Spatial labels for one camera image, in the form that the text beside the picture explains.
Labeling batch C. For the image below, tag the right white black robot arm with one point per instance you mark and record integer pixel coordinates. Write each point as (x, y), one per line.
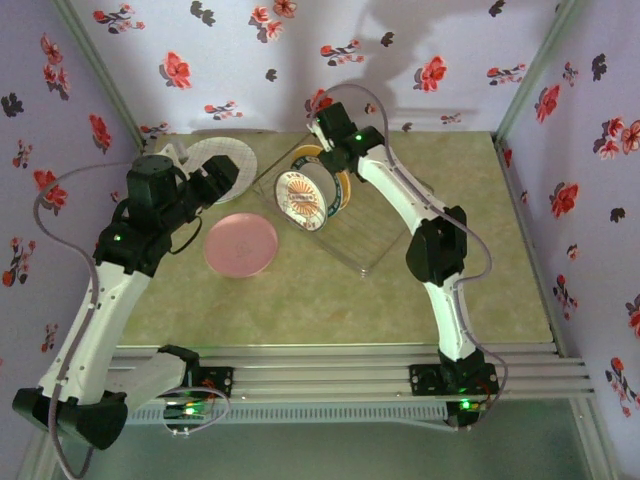
(395, 195)

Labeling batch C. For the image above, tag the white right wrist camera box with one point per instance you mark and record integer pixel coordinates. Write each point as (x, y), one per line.
(321, 137)

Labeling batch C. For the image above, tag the left controller board green light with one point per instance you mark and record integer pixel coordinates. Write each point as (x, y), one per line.
(187, 411)

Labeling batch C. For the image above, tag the white grid pattern plate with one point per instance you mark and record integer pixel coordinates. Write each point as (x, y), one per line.
(235, 160)

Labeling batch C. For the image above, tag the aluminium enclosure corner post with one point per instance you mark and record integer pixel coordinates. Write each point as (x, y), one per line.
(544, 55)
(95, 55)

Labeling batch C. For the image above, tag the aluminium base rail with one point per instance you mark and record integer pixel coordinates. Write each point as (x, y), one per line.
(320, 372)

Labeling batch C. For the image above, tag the right controller board green light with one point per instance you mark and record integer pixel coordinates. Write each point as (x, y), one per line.
(470, 406)

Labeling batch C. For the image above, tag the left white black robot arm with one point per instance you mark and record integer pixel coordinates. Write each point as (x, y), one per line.
(100, 320)

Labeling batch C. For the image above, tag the yellow plate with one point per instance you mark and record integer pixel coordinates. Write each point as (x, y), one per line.
(306, 149)

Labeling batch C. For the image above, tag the controller board green light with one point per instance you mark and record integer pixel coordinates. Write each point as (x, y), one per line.
(187, 411)
(470, 406)

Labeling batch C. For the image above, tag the aluminium lower frame post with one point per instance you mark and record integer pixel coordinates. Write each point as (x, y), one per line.
(32, 465)
(592, 440)

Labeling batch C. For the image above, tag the pink plate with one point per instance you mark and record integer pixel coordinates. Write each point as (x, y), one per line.
(242, 245)

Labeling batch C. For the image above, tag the small orange sunburst plate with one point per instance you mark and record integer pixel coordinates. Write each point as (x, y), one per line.
(299, 200)

